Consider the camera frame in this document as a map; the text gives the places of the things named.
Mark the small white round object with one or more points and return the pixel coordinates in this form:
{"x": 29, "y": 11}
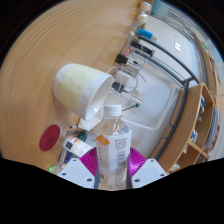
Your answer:
{"x": 145, "y": 6}
{"x": 142, "y": 17}

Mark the teal pillow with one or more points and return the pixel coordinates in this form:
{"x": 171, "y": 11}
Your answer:
{"x": 160, "y": 8}

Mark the small blue bottle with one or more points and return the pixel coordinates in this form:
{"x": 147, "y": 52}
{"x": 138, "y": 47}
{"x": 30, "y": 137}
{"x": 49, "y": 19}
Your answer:
{"x": 146, "y": 33}

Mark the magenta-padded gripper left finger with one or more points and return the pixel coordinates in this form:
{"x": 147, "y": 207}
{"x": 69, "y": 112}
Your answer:
{"x": 76, "y": 173}

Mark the white tissue pack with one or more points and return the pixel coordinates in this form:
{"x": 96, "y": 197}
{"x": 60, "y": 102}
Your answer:
{"x": 88, "y": 124}

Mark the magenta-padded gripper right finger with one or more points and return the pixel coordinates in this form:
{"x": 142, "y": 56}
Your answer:
{"x": 149, "y": 173}

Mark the white ceramic mug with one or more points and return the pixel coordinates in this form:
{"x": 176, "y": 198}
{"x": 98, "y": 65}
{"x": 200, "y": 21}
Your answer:
{"x": 78, "y": 88}

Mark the black upright trimmer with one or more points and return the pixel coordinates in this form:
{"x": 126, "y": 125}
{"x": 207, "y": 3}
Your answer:
{"x": 142, "y": 48}

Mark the grey metal desk frame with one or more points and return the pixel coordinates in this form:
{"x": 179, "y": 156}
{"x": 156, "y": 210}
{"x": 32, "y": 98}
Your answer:
{"x": 181, "y": 106}

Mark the green packet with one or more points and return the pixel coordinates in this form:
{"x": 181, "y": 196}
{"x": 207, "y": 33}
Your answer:
{"x": 52, "y": 168}

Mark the small white digital clock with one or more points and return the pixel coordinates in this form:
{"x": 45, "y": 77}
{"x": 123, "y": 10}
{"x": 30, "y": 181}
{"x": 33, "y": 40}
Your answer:
{"x": 68, "y": 145}

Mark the wooden shelf unit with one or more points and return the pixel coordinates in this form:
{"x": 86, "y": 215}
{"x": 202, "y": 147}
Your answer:
{"x": 196, "y": 136}

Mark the flat round red coaster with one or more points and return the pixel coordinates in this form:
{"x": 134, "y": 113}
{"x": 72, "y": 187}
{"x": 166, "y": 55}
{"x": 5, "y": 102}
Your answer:
{"x": 49, "y": 137}

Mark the clear plastic water bottle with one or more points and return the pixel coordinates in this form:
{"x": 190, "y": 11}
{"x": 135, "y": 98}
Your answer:
{"x": 113, "y": 150}

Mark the small black block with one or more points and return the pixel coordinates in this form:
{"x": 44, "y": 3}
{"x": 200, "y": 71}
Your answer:
{"x": 121, "y": 59}

